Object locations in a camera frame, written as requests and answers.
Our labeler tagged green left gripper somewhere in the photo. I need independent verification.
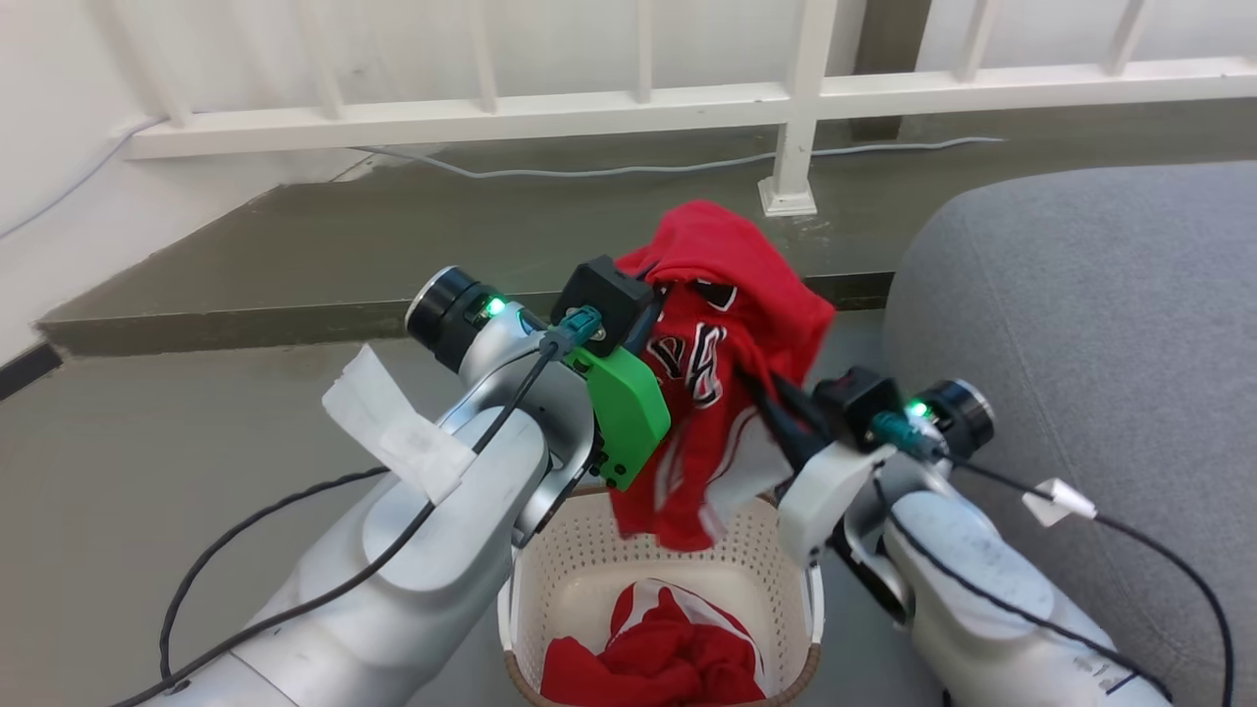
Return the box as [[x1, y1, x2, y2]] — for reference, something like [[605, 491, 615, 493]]
[[565, 346, 673, 489]]

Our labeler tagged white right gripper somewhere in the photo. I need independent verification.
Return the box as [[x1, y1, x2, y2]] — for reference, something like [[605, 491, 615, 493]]
[[754, 376, 895, 569]]

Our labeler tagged red basketball jersey black lettering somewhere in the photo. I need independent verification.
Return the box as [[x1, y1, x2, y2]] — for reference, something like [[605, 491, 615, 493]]
[[609, 199, 838, 553]]

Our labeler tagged cream perforated laundry basket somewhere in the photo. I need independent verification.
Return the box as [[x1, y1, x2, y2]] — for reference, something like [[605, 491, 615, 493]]
[[496, 486, 826, 707]]

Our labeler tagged large white tape label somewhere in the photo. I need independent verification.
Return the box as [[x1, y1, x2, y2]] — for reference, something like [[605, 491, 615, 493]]
[[322, 344, 477, 504]]

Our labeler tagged red jersey white trim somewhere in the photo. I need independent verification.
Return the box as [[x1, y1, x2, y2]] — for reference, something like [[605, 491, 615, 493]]
[[538, 579, 769, 707]]

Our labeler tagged small white tape label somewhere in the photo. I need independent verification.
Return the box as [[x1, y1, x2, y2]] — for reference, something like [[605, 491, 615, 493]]
[[1021, 478, 1098, 526]]

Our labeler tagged white metal railing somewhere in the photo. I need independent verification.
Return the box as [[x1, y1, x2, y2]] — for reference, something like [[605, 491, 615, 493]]
[[88, 0, 1257, 219]]

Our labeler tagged black baseboard strip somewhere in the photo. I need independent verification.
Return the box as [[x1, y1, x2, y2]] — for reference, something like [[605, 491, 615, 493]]
[[0, 342, 64, 402]]

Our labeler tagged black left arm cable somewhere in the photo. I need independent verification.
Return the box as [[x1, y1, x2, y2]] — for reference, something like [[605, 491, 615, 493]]
[[108, 306, 602, 707]]

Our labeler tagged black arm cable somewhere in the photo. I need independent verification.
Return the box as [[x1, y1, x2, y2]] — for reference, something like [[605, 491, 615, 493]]
[[869, 410, 1236, 707], [108, 306, 602, 707]]

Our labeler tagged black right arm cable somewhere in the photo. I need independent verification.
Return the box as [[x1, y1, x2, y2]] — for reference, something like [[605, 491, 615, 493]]
[[869, 410, 1236, 707]]

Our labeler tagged white floor cable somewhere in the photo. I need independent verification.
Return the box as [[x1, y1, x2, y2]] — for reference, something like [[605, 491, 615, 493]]
[[352, 136, 1005, 181]]

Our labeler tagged thin white wall cable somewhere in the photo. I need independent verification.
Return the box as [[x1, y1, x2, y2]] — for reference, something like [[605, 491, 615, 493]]
[[0, 118, 168, 242]]

